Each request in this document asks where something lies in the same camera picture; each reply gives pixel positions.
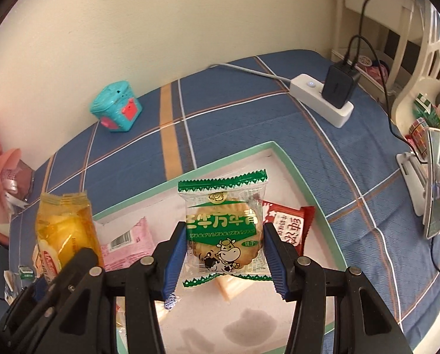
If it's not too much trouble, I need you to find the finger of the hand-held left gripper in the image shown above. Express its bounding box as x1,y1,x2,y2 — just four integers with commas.
0,248,100,354

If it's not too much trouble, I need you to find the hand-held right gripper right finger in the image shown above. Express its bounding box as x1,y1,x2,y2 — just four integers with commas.
263,222,414,354

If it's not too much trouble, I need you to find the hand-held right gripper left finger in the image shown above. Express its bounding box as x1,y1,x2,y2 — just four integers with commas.
45,222,188,354

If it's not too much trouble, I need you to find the yellow cake packet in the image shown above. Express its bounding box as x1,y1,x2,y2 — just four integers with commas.
35,191,104,284

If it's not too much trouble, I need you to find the dark red snack packet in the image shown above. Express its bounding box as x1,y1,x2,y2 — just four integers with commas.
261,200,316,257

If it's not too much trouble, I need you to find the pink snack packet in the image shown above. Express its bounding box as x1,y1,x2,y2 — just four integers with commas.
100,217,158,271

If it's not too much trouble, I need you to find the orange jelly cup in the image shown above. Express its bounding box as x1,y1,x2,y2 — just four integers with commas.
214,273,253,300

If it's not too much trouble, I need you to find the green cow biscuit packet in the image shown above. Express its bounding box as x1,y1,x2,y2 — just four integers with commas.
177,169,273,289

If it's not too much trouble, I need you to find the green-edged white cardboard tray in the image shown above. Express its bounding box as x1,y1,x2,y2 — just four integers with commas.
93,141,347,354

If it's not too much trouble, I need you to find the white blue wrapper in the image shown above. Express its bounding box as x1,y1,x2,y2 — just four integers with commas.
3,269,19,299

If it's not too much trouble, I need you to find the brown translucent jar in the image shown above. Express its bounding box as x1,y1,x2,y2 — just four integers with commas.
6,164,35,205

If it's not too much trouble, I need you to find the pink flower bouquet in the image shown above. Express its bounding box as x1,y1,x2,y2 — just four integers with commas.
0,108,34,225

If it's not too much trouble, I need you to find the teal toy box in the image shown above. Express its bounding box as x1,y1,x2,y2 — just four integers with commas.
90,80,143,132

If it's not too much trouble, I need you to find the white power strip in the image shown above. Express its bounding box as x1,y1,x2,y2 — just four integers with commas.
289,74,354,128

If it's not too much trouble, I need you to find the smartphone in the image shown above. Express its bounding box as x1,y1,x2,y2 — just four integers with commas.
422,127,440,240

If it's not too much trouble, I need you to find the black charger plug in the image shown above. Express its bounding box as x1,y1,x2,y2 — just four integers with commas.
322,61,361,109

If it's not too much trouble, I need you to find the colourful patterned roll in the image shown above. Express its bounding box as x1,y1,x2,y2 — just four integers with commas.
408,117,432,155

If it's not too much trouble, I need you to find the green snack box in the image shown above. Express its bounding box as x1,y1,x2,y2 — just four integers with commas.
413,93,439,126

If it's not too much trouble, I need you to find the black charger cable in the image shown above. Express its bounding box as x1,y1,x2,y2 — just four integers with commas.
347,35,440,283
343,0,414,65

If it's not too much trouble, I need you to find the white power cable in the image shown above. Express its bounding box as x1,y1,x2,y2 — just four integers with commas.
209,63,292,83

